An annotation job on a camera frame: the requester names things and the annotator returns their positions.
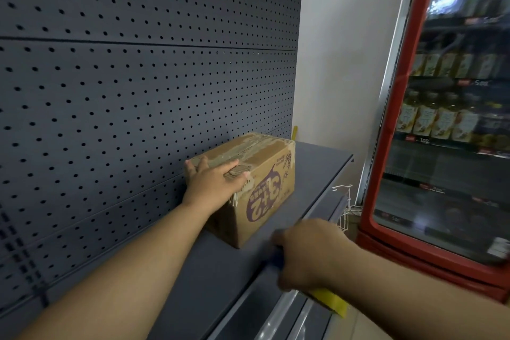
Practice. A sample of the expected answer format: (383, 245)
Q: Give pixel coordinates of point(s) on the person's right forearm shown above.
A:
(418, 296)

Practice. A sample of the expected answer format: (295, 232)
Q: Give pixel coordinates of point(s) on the person's left hand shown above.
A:
(211, 188)

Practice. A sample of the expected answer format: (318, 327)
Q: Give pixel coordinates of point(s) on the yellow and blue utility knife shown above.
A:
(330, 302)

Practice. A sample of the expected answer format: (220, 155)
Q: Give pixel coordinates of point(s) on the row of yellow juice bottles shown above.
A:
(434, 118)

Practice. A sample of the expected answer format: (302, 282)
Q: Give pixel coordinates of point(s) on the person's left little finger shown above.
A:
(190, 171)

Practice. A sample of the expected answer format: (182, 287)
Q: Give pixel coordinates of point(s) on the person's left thumb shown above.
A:
(242, 181)

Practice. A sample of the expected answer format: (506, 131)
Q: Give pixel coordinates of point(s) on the person's left forearm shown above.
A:
(131, 272)

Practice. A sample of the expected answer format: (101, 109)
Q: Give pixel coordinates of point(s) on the clear shelf price rail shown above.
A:
(275, 308)

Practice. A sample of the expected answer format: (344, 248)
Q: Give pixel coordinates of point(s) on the grey metal shelf board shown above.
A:
(239, 264)

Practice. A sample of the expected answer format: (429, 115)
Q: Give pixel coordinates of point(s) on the row of pale tea bottles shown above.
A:
(454, 63)

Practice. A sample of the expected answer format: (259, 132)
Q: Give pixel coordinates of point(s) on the red glass-door drinks fridge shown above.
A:
(434, 208)

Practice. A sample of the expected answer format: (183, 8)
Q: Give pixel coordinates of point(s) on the person's right hand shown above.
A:
(314, 256)

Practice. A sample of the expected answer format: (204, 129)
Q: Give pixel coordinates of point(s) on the grey perforated shelf back panel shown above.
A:
(131, 104)

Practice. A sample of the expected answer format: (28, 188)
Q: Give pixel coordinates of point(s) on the brown cardboard box purple print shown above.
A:
(267, 192)

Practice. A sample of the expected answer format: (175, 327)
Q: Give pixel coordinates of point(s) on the person's right fingers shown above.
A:
(287, 260)

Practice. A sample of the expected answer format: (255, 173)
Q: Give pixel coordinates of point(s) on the small yellow tag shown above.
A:
(295, 133)

